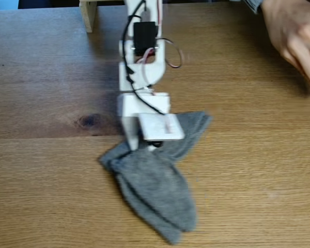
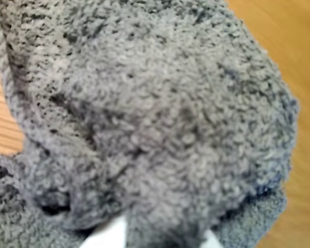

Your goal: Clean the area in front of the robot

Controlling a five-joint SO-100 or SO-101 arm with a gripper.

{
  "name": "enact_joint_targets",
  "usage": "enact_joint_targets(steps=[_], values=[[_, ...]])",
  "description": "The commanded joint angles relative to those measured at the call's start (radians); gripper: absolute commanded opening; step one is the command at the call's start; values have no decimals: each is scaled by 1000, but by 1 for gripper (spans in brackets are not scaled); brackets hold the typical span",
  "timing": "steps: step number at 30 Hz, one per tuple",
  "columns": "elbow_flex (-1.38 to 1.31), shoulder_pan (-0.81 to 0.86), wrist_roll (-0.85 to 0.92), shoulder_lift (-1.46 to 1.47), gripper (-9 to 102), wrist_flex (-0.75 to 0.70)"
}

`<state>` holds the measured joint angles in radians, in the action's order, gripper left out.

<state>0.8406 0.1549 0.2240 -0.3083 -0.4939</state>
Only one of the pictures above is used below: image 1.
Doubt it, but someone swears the grey microfibre cloth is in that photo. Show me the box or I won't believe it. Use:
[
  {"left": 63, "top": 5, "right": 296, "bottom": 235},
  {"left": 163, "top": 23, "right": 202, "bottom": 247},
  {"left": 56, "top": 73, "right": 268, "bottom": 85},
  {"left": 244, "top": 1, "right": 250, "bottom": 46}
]
[{"left": 98, "top": 111, "right": 213, "bottom": 245}]

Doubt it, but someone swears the person's hand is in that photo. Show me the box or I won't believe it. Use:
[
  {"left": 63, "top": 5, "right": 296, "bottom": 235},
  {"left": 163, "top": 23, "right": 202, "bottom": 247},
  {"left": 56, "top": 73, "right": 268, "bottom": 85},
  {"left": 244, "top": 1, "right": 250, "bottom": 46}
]
[{"left": 260, "top": 0, "right": 310, "bottom": 98}]

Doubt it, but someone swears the light wooden stand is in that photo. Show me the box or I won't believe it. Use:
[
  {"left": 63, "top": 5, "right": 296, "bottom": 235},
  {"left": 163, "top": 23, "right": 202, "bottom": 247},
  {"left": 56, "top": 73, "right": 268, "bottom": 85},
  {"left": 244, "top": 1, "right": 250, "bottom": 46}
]
[{"left": 79, "top": 0, "right": 127, "bottom": 34}]

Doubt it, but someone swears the dark blue object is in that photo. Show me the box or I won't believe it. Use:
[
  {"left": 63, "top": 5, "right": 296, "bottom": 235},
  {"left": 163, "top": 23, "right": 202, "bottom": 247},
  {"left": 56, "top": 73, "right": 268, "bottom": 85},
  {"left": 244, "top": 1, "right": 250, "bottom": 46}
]
[{"left": 18, "top": 0, "right": 81, "bottom": 9}]

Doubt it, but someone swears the light blue object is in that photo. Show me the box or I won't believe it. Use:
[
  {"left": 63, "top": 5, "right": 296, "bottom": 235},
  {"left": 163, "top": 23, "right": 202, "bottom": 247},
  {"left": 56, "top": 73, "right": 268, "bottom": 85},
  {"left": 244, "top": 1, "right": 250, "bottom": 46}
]
[{"left": 0, "top": 0, "right": 20, "bottom": 10}]

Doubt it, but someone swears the red and white cable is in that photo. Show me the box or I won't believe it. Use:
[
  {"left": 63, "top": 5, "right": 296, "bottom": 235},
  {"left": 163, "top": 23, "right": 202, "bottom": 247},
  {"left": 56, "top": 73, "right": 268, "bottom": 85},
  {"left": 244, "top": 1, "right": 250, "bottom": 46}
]
[{"left": 154, "top": 38, "right": 184, "bottom": 69}]

